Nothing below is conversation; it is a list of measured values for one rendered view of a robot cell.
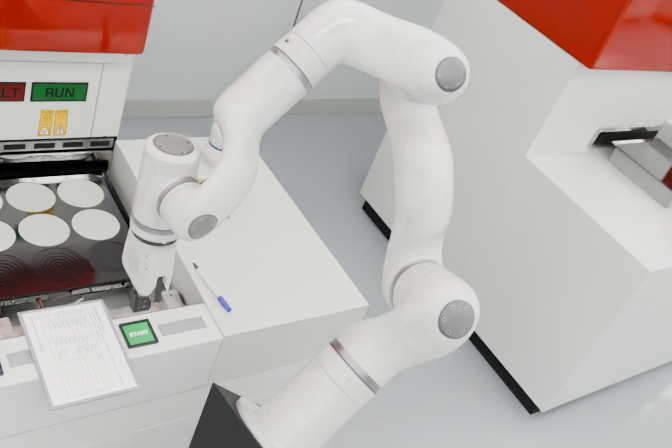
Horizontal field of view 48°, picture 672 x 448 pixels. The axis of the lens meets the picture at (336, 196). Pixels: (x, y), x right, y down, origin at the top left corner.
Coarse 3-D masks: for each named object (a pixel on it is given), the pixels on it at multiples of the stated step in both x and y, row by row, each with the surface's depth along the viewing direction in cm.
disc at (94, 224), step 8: (80, 216) 162; (88, 216) 162; (96, 216) 163; (104, 216) 164; (112, 216) 165; (72, 224) 159; (80, 224) 160; (88, 224) 161; (96, 224) 161; (104, 224) 162; (112, 224) 163; (80, 232) 158; (88, 232) 159; (96, 232) 159; (104, 232) 160; (112, 232) 161
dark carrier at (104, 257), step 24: (0, 192) 159; (0, 216) 154; (24, 216) 156; (72, 216) 161; (120, 216) 166; (24, 240) 151; (72, 240) 155; (96, 240) 157; (120, 240) 160; (0, 264) 144; (24, 264) 146; (48, 264) 148; (72, 264) 150; (96, 264) 152; (120, 264) 154; (0, 288) 139; (24, 288) 141; (48, 288) 143; (72, 288) 145
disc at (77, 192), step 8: (64, 184) 168; (72, 184) 169; (80, 184) 170; (88, 184) 171; (64, 192) 166; (72, 192) 167; (80, 192) 168; (88, 192) 169; (96, 192) 170; (64, 200) 164; (72, 200) 165; (80, 200) 166; (88, 200) 167; (96, 200) 167
